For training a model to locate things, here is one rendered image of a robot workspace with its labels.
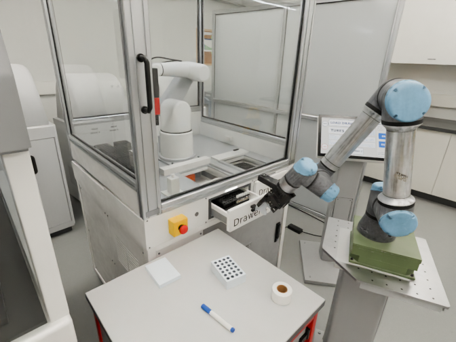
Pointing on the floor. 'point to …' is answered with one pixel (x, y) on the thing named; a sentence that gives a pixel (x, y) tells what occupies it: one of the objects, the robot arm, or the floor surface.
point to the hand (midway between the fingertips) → (258, 206)
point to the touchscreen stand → (349, 178)
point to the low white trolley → (174, 316)
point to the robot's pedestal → (352, 304)
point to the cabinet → (247, 235)
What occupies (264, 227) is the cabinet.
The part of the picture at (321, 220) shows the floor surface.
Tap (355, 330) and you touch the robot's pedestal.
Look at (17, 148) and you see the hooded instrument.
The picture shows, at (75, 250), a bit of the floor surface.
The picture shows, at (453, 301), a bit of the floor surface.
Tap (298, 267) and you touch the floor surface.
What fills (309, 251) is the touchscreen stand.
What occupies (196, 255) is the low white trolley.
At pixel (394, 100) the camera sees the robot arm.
